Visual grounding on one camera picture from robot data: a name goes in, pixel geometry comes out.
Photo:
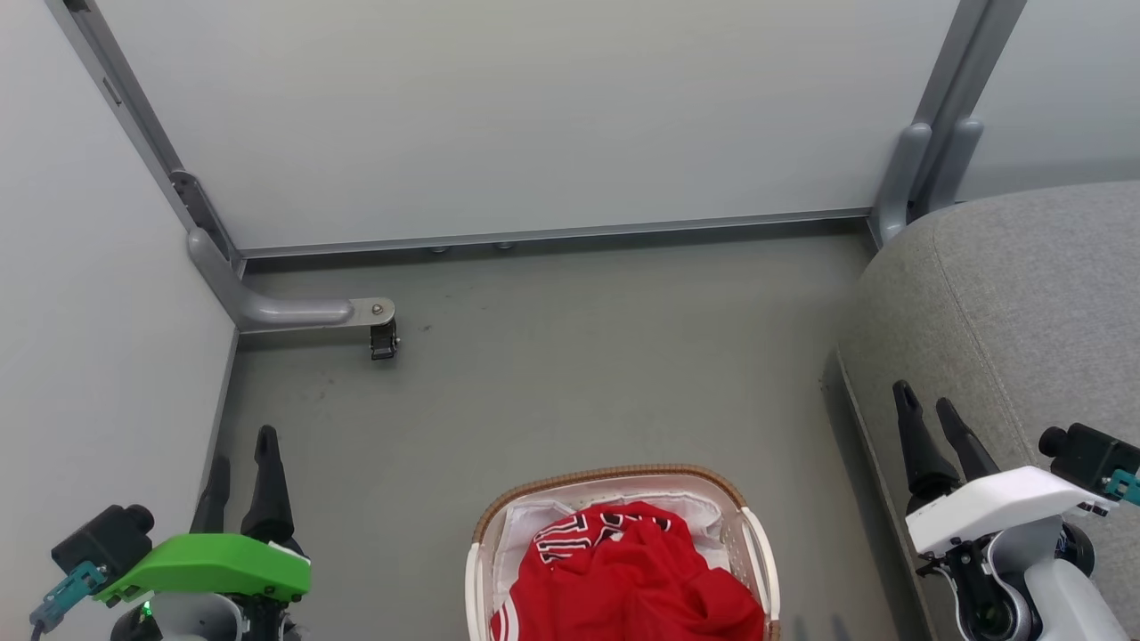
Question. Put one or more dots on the grey partition post with foot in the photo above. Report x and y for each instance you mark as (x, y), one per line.
(258, 307)

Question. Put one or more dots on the black caster wheel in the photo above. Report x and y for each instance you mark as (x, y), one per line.
(384, 341)

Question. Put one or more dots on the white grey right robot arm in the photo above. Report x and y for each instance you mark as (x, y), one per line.
(1042, 588)

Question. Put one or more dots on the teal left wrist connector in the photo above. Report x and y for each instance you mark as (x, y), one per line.
(67, 592)

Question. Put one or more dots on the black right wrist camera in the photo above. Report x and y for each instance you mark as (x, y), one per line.
(1087, 456)

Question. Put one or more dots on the grey partition bottom rail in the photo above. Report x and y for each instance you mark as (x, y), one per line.
(552, 235)

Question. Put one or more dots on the grey double partition post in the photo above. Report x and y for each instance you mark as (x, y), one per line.
(935, 125)

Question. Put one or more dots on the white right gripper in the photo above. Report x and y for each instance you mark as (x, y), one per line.
(997, 506)

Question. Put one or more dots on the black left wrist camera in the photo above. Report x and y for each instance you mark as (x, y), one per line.
(102, 539)

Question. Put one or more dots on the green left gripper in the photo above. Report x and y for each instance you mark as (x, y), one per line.
(209, 565)

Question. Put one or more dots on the white laundry basket brown rim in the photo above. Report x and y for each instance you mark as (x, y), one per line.
(757, 552)

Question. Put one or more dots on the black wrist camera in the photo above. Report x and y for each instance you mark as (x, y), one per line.
(102, 539)
(1087, 456)

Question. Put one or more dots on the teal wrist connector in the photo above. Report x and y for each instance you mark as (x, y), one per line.
(67, 592)
(1124, 487)

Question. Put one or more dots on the red jersey garment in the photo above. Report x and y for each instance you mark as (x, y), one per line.
(623, 579)

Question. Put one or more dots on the grey fabric sofa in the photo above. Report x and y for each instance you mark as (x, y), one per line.
(1024, 303)

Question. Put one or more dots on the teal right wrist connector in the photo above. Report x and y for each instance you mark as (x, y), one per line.
(1124, 487)

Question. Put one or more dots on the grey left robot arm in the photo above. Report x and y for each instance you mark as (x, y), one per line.
(191, 620)

